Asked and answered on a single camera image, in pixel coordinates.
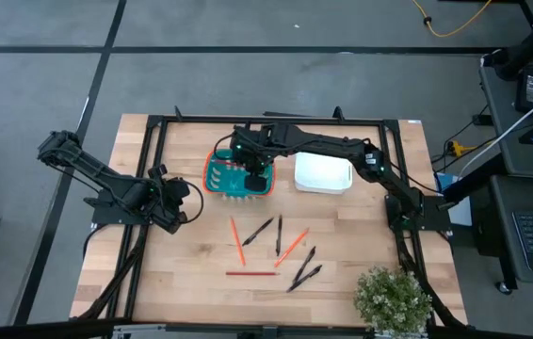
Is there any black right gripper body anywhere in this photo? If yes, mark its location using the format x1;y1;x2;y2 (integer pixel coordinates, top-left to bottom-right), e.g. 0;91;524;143
231;124;277;176

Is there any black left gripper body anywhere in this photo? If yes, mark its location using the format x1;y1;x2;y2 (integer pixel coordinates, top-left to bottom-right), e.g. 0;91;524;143
151;176;191;222

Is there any green basket with orange handles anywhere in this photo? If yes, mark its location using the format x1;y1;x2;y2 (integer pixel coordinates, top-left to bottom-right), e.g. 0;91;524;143
202;149;277;202

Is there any orange pencil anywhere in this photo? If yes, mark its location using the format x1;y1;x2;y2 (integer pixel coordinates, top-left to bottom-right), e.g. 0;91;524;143
229;216;247;267
273;228;311;269

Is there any white plastic bin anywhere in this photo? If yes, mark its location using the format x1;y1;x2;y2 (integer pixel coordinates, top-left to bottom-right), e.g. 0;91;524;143
293;151;354;196

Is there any long dark red pencil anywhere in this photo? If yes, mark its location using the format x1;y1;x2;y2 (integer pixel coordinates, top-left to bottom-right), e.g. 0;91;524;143
225;270;281;277

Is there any black rig beam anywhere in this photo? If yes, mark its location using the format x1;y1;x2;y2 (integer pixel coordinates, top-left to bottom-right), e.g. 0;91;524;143
0;317;533;339

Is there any artificial green potted plant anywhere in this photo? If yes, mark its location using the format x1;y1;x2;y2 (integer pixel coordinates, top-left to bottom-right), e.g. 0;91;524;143
353;265;433;336

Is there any yellow power plug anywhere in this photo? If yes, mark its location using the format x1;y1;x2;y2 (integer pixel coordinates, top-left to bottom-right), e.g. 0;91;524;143
445;139;469;159

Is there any white and blue sheet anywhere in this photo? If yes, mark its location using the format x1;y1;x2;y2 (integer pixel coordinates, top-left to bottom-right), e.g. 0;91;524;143
434;171;473;227

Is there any grey laptop desk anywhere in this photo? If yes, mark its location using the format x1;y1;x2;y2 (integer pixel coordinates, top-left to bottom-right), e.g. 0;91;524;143
490;173;533;291

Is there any black slanted pole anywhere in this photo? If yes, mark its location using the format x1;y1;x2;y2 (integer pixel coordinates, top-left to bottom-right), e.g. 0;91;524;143
494;2;533;81

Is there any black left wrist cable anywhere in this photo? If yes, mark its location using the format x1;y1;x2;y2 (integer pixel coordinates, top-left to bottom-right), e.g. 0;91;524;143
184;180;205;225

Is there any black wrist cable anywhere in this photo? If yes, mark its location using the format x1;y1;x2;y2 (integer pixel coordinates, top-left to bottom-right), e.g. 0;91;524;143
213;133;239;162
184;180;205;225

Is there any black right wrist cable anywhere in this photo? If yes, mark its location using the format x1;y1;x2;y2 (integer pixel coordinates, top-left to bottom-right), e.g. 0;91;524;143
213;133;239;162

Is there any black aluminium table frame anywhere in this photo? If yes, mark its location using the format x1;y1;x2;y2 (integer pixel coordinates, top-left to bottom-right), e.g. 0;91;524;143
71;105;469;331

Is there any black arm base cable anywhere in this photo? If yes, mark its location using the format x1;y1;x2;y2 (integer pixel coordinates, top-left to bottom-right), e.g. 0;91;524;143
81;223;103;249

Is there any yellow extension cable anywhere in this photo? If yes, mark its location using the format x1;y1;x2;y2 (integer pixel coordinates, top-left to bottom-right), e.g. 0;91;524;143
411;0;493;39

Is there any white cable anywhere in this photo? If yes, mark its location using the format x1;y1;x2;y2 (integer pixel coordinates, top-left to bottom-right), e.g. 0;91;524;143
457;82;533;180

